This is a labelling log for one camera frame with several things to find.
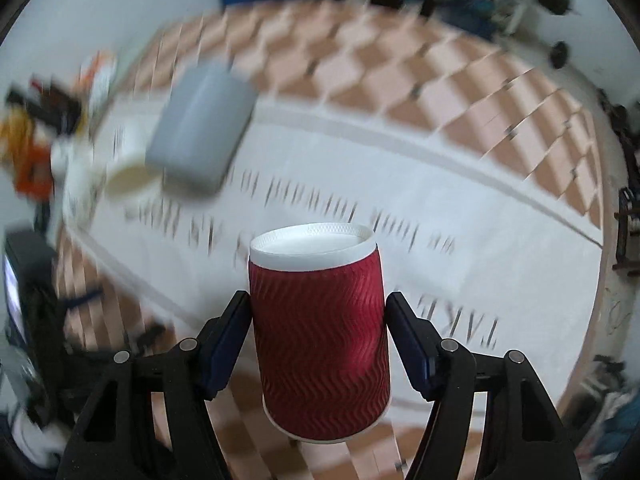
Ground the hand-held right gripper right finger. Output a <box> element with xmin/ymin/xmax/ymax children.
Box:
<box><xmin>385</xmin><ymin>291</ymin><xmax>584</xmax><ymax>480</ymax></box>

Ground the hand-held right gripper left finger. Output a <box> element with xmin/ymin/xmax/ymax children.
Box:
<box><xmin>56</xmin><ymin>290</ymin><xmax>252</xmax><ymax>480</ymax></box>

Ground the red ribbed paper cup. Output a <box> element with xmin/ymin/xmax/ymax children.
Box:
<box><xmin>248</xmin><ymin>222</ymin><xmax>391</xmax><ymax>444</ymax></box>

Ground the white cup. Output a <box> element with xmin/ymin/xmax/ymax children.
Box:
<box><xmin>106</xmin><ymin>127</ymin><xmax>166</xmax><ymax>197</ymax></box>

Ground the black device with screen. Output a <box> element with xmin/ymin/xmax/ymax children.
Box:
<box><xmin>2</xmin><ymin>230</ymin><xmax>61</xmax><ymax>348</ymax></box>

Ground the grey box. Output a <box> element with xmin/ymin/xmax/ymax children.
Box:
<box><xmin>145</xmin><ymin>61</ymin><xmax>258</xmax><ymax>196</ymax></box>

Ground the orange and black tool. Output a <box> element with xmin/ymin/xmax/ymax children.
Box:
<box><xmin>0</xmin><ymin>110</ymin><xmax>55</xmax><ymax>200</ymax></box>

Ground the white and orange packet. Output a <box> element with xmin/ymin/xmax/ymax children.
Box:
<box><xmin>79</xmin><ymin>51</ymin><xmax>119</xmax><ymax>111</ymax></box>

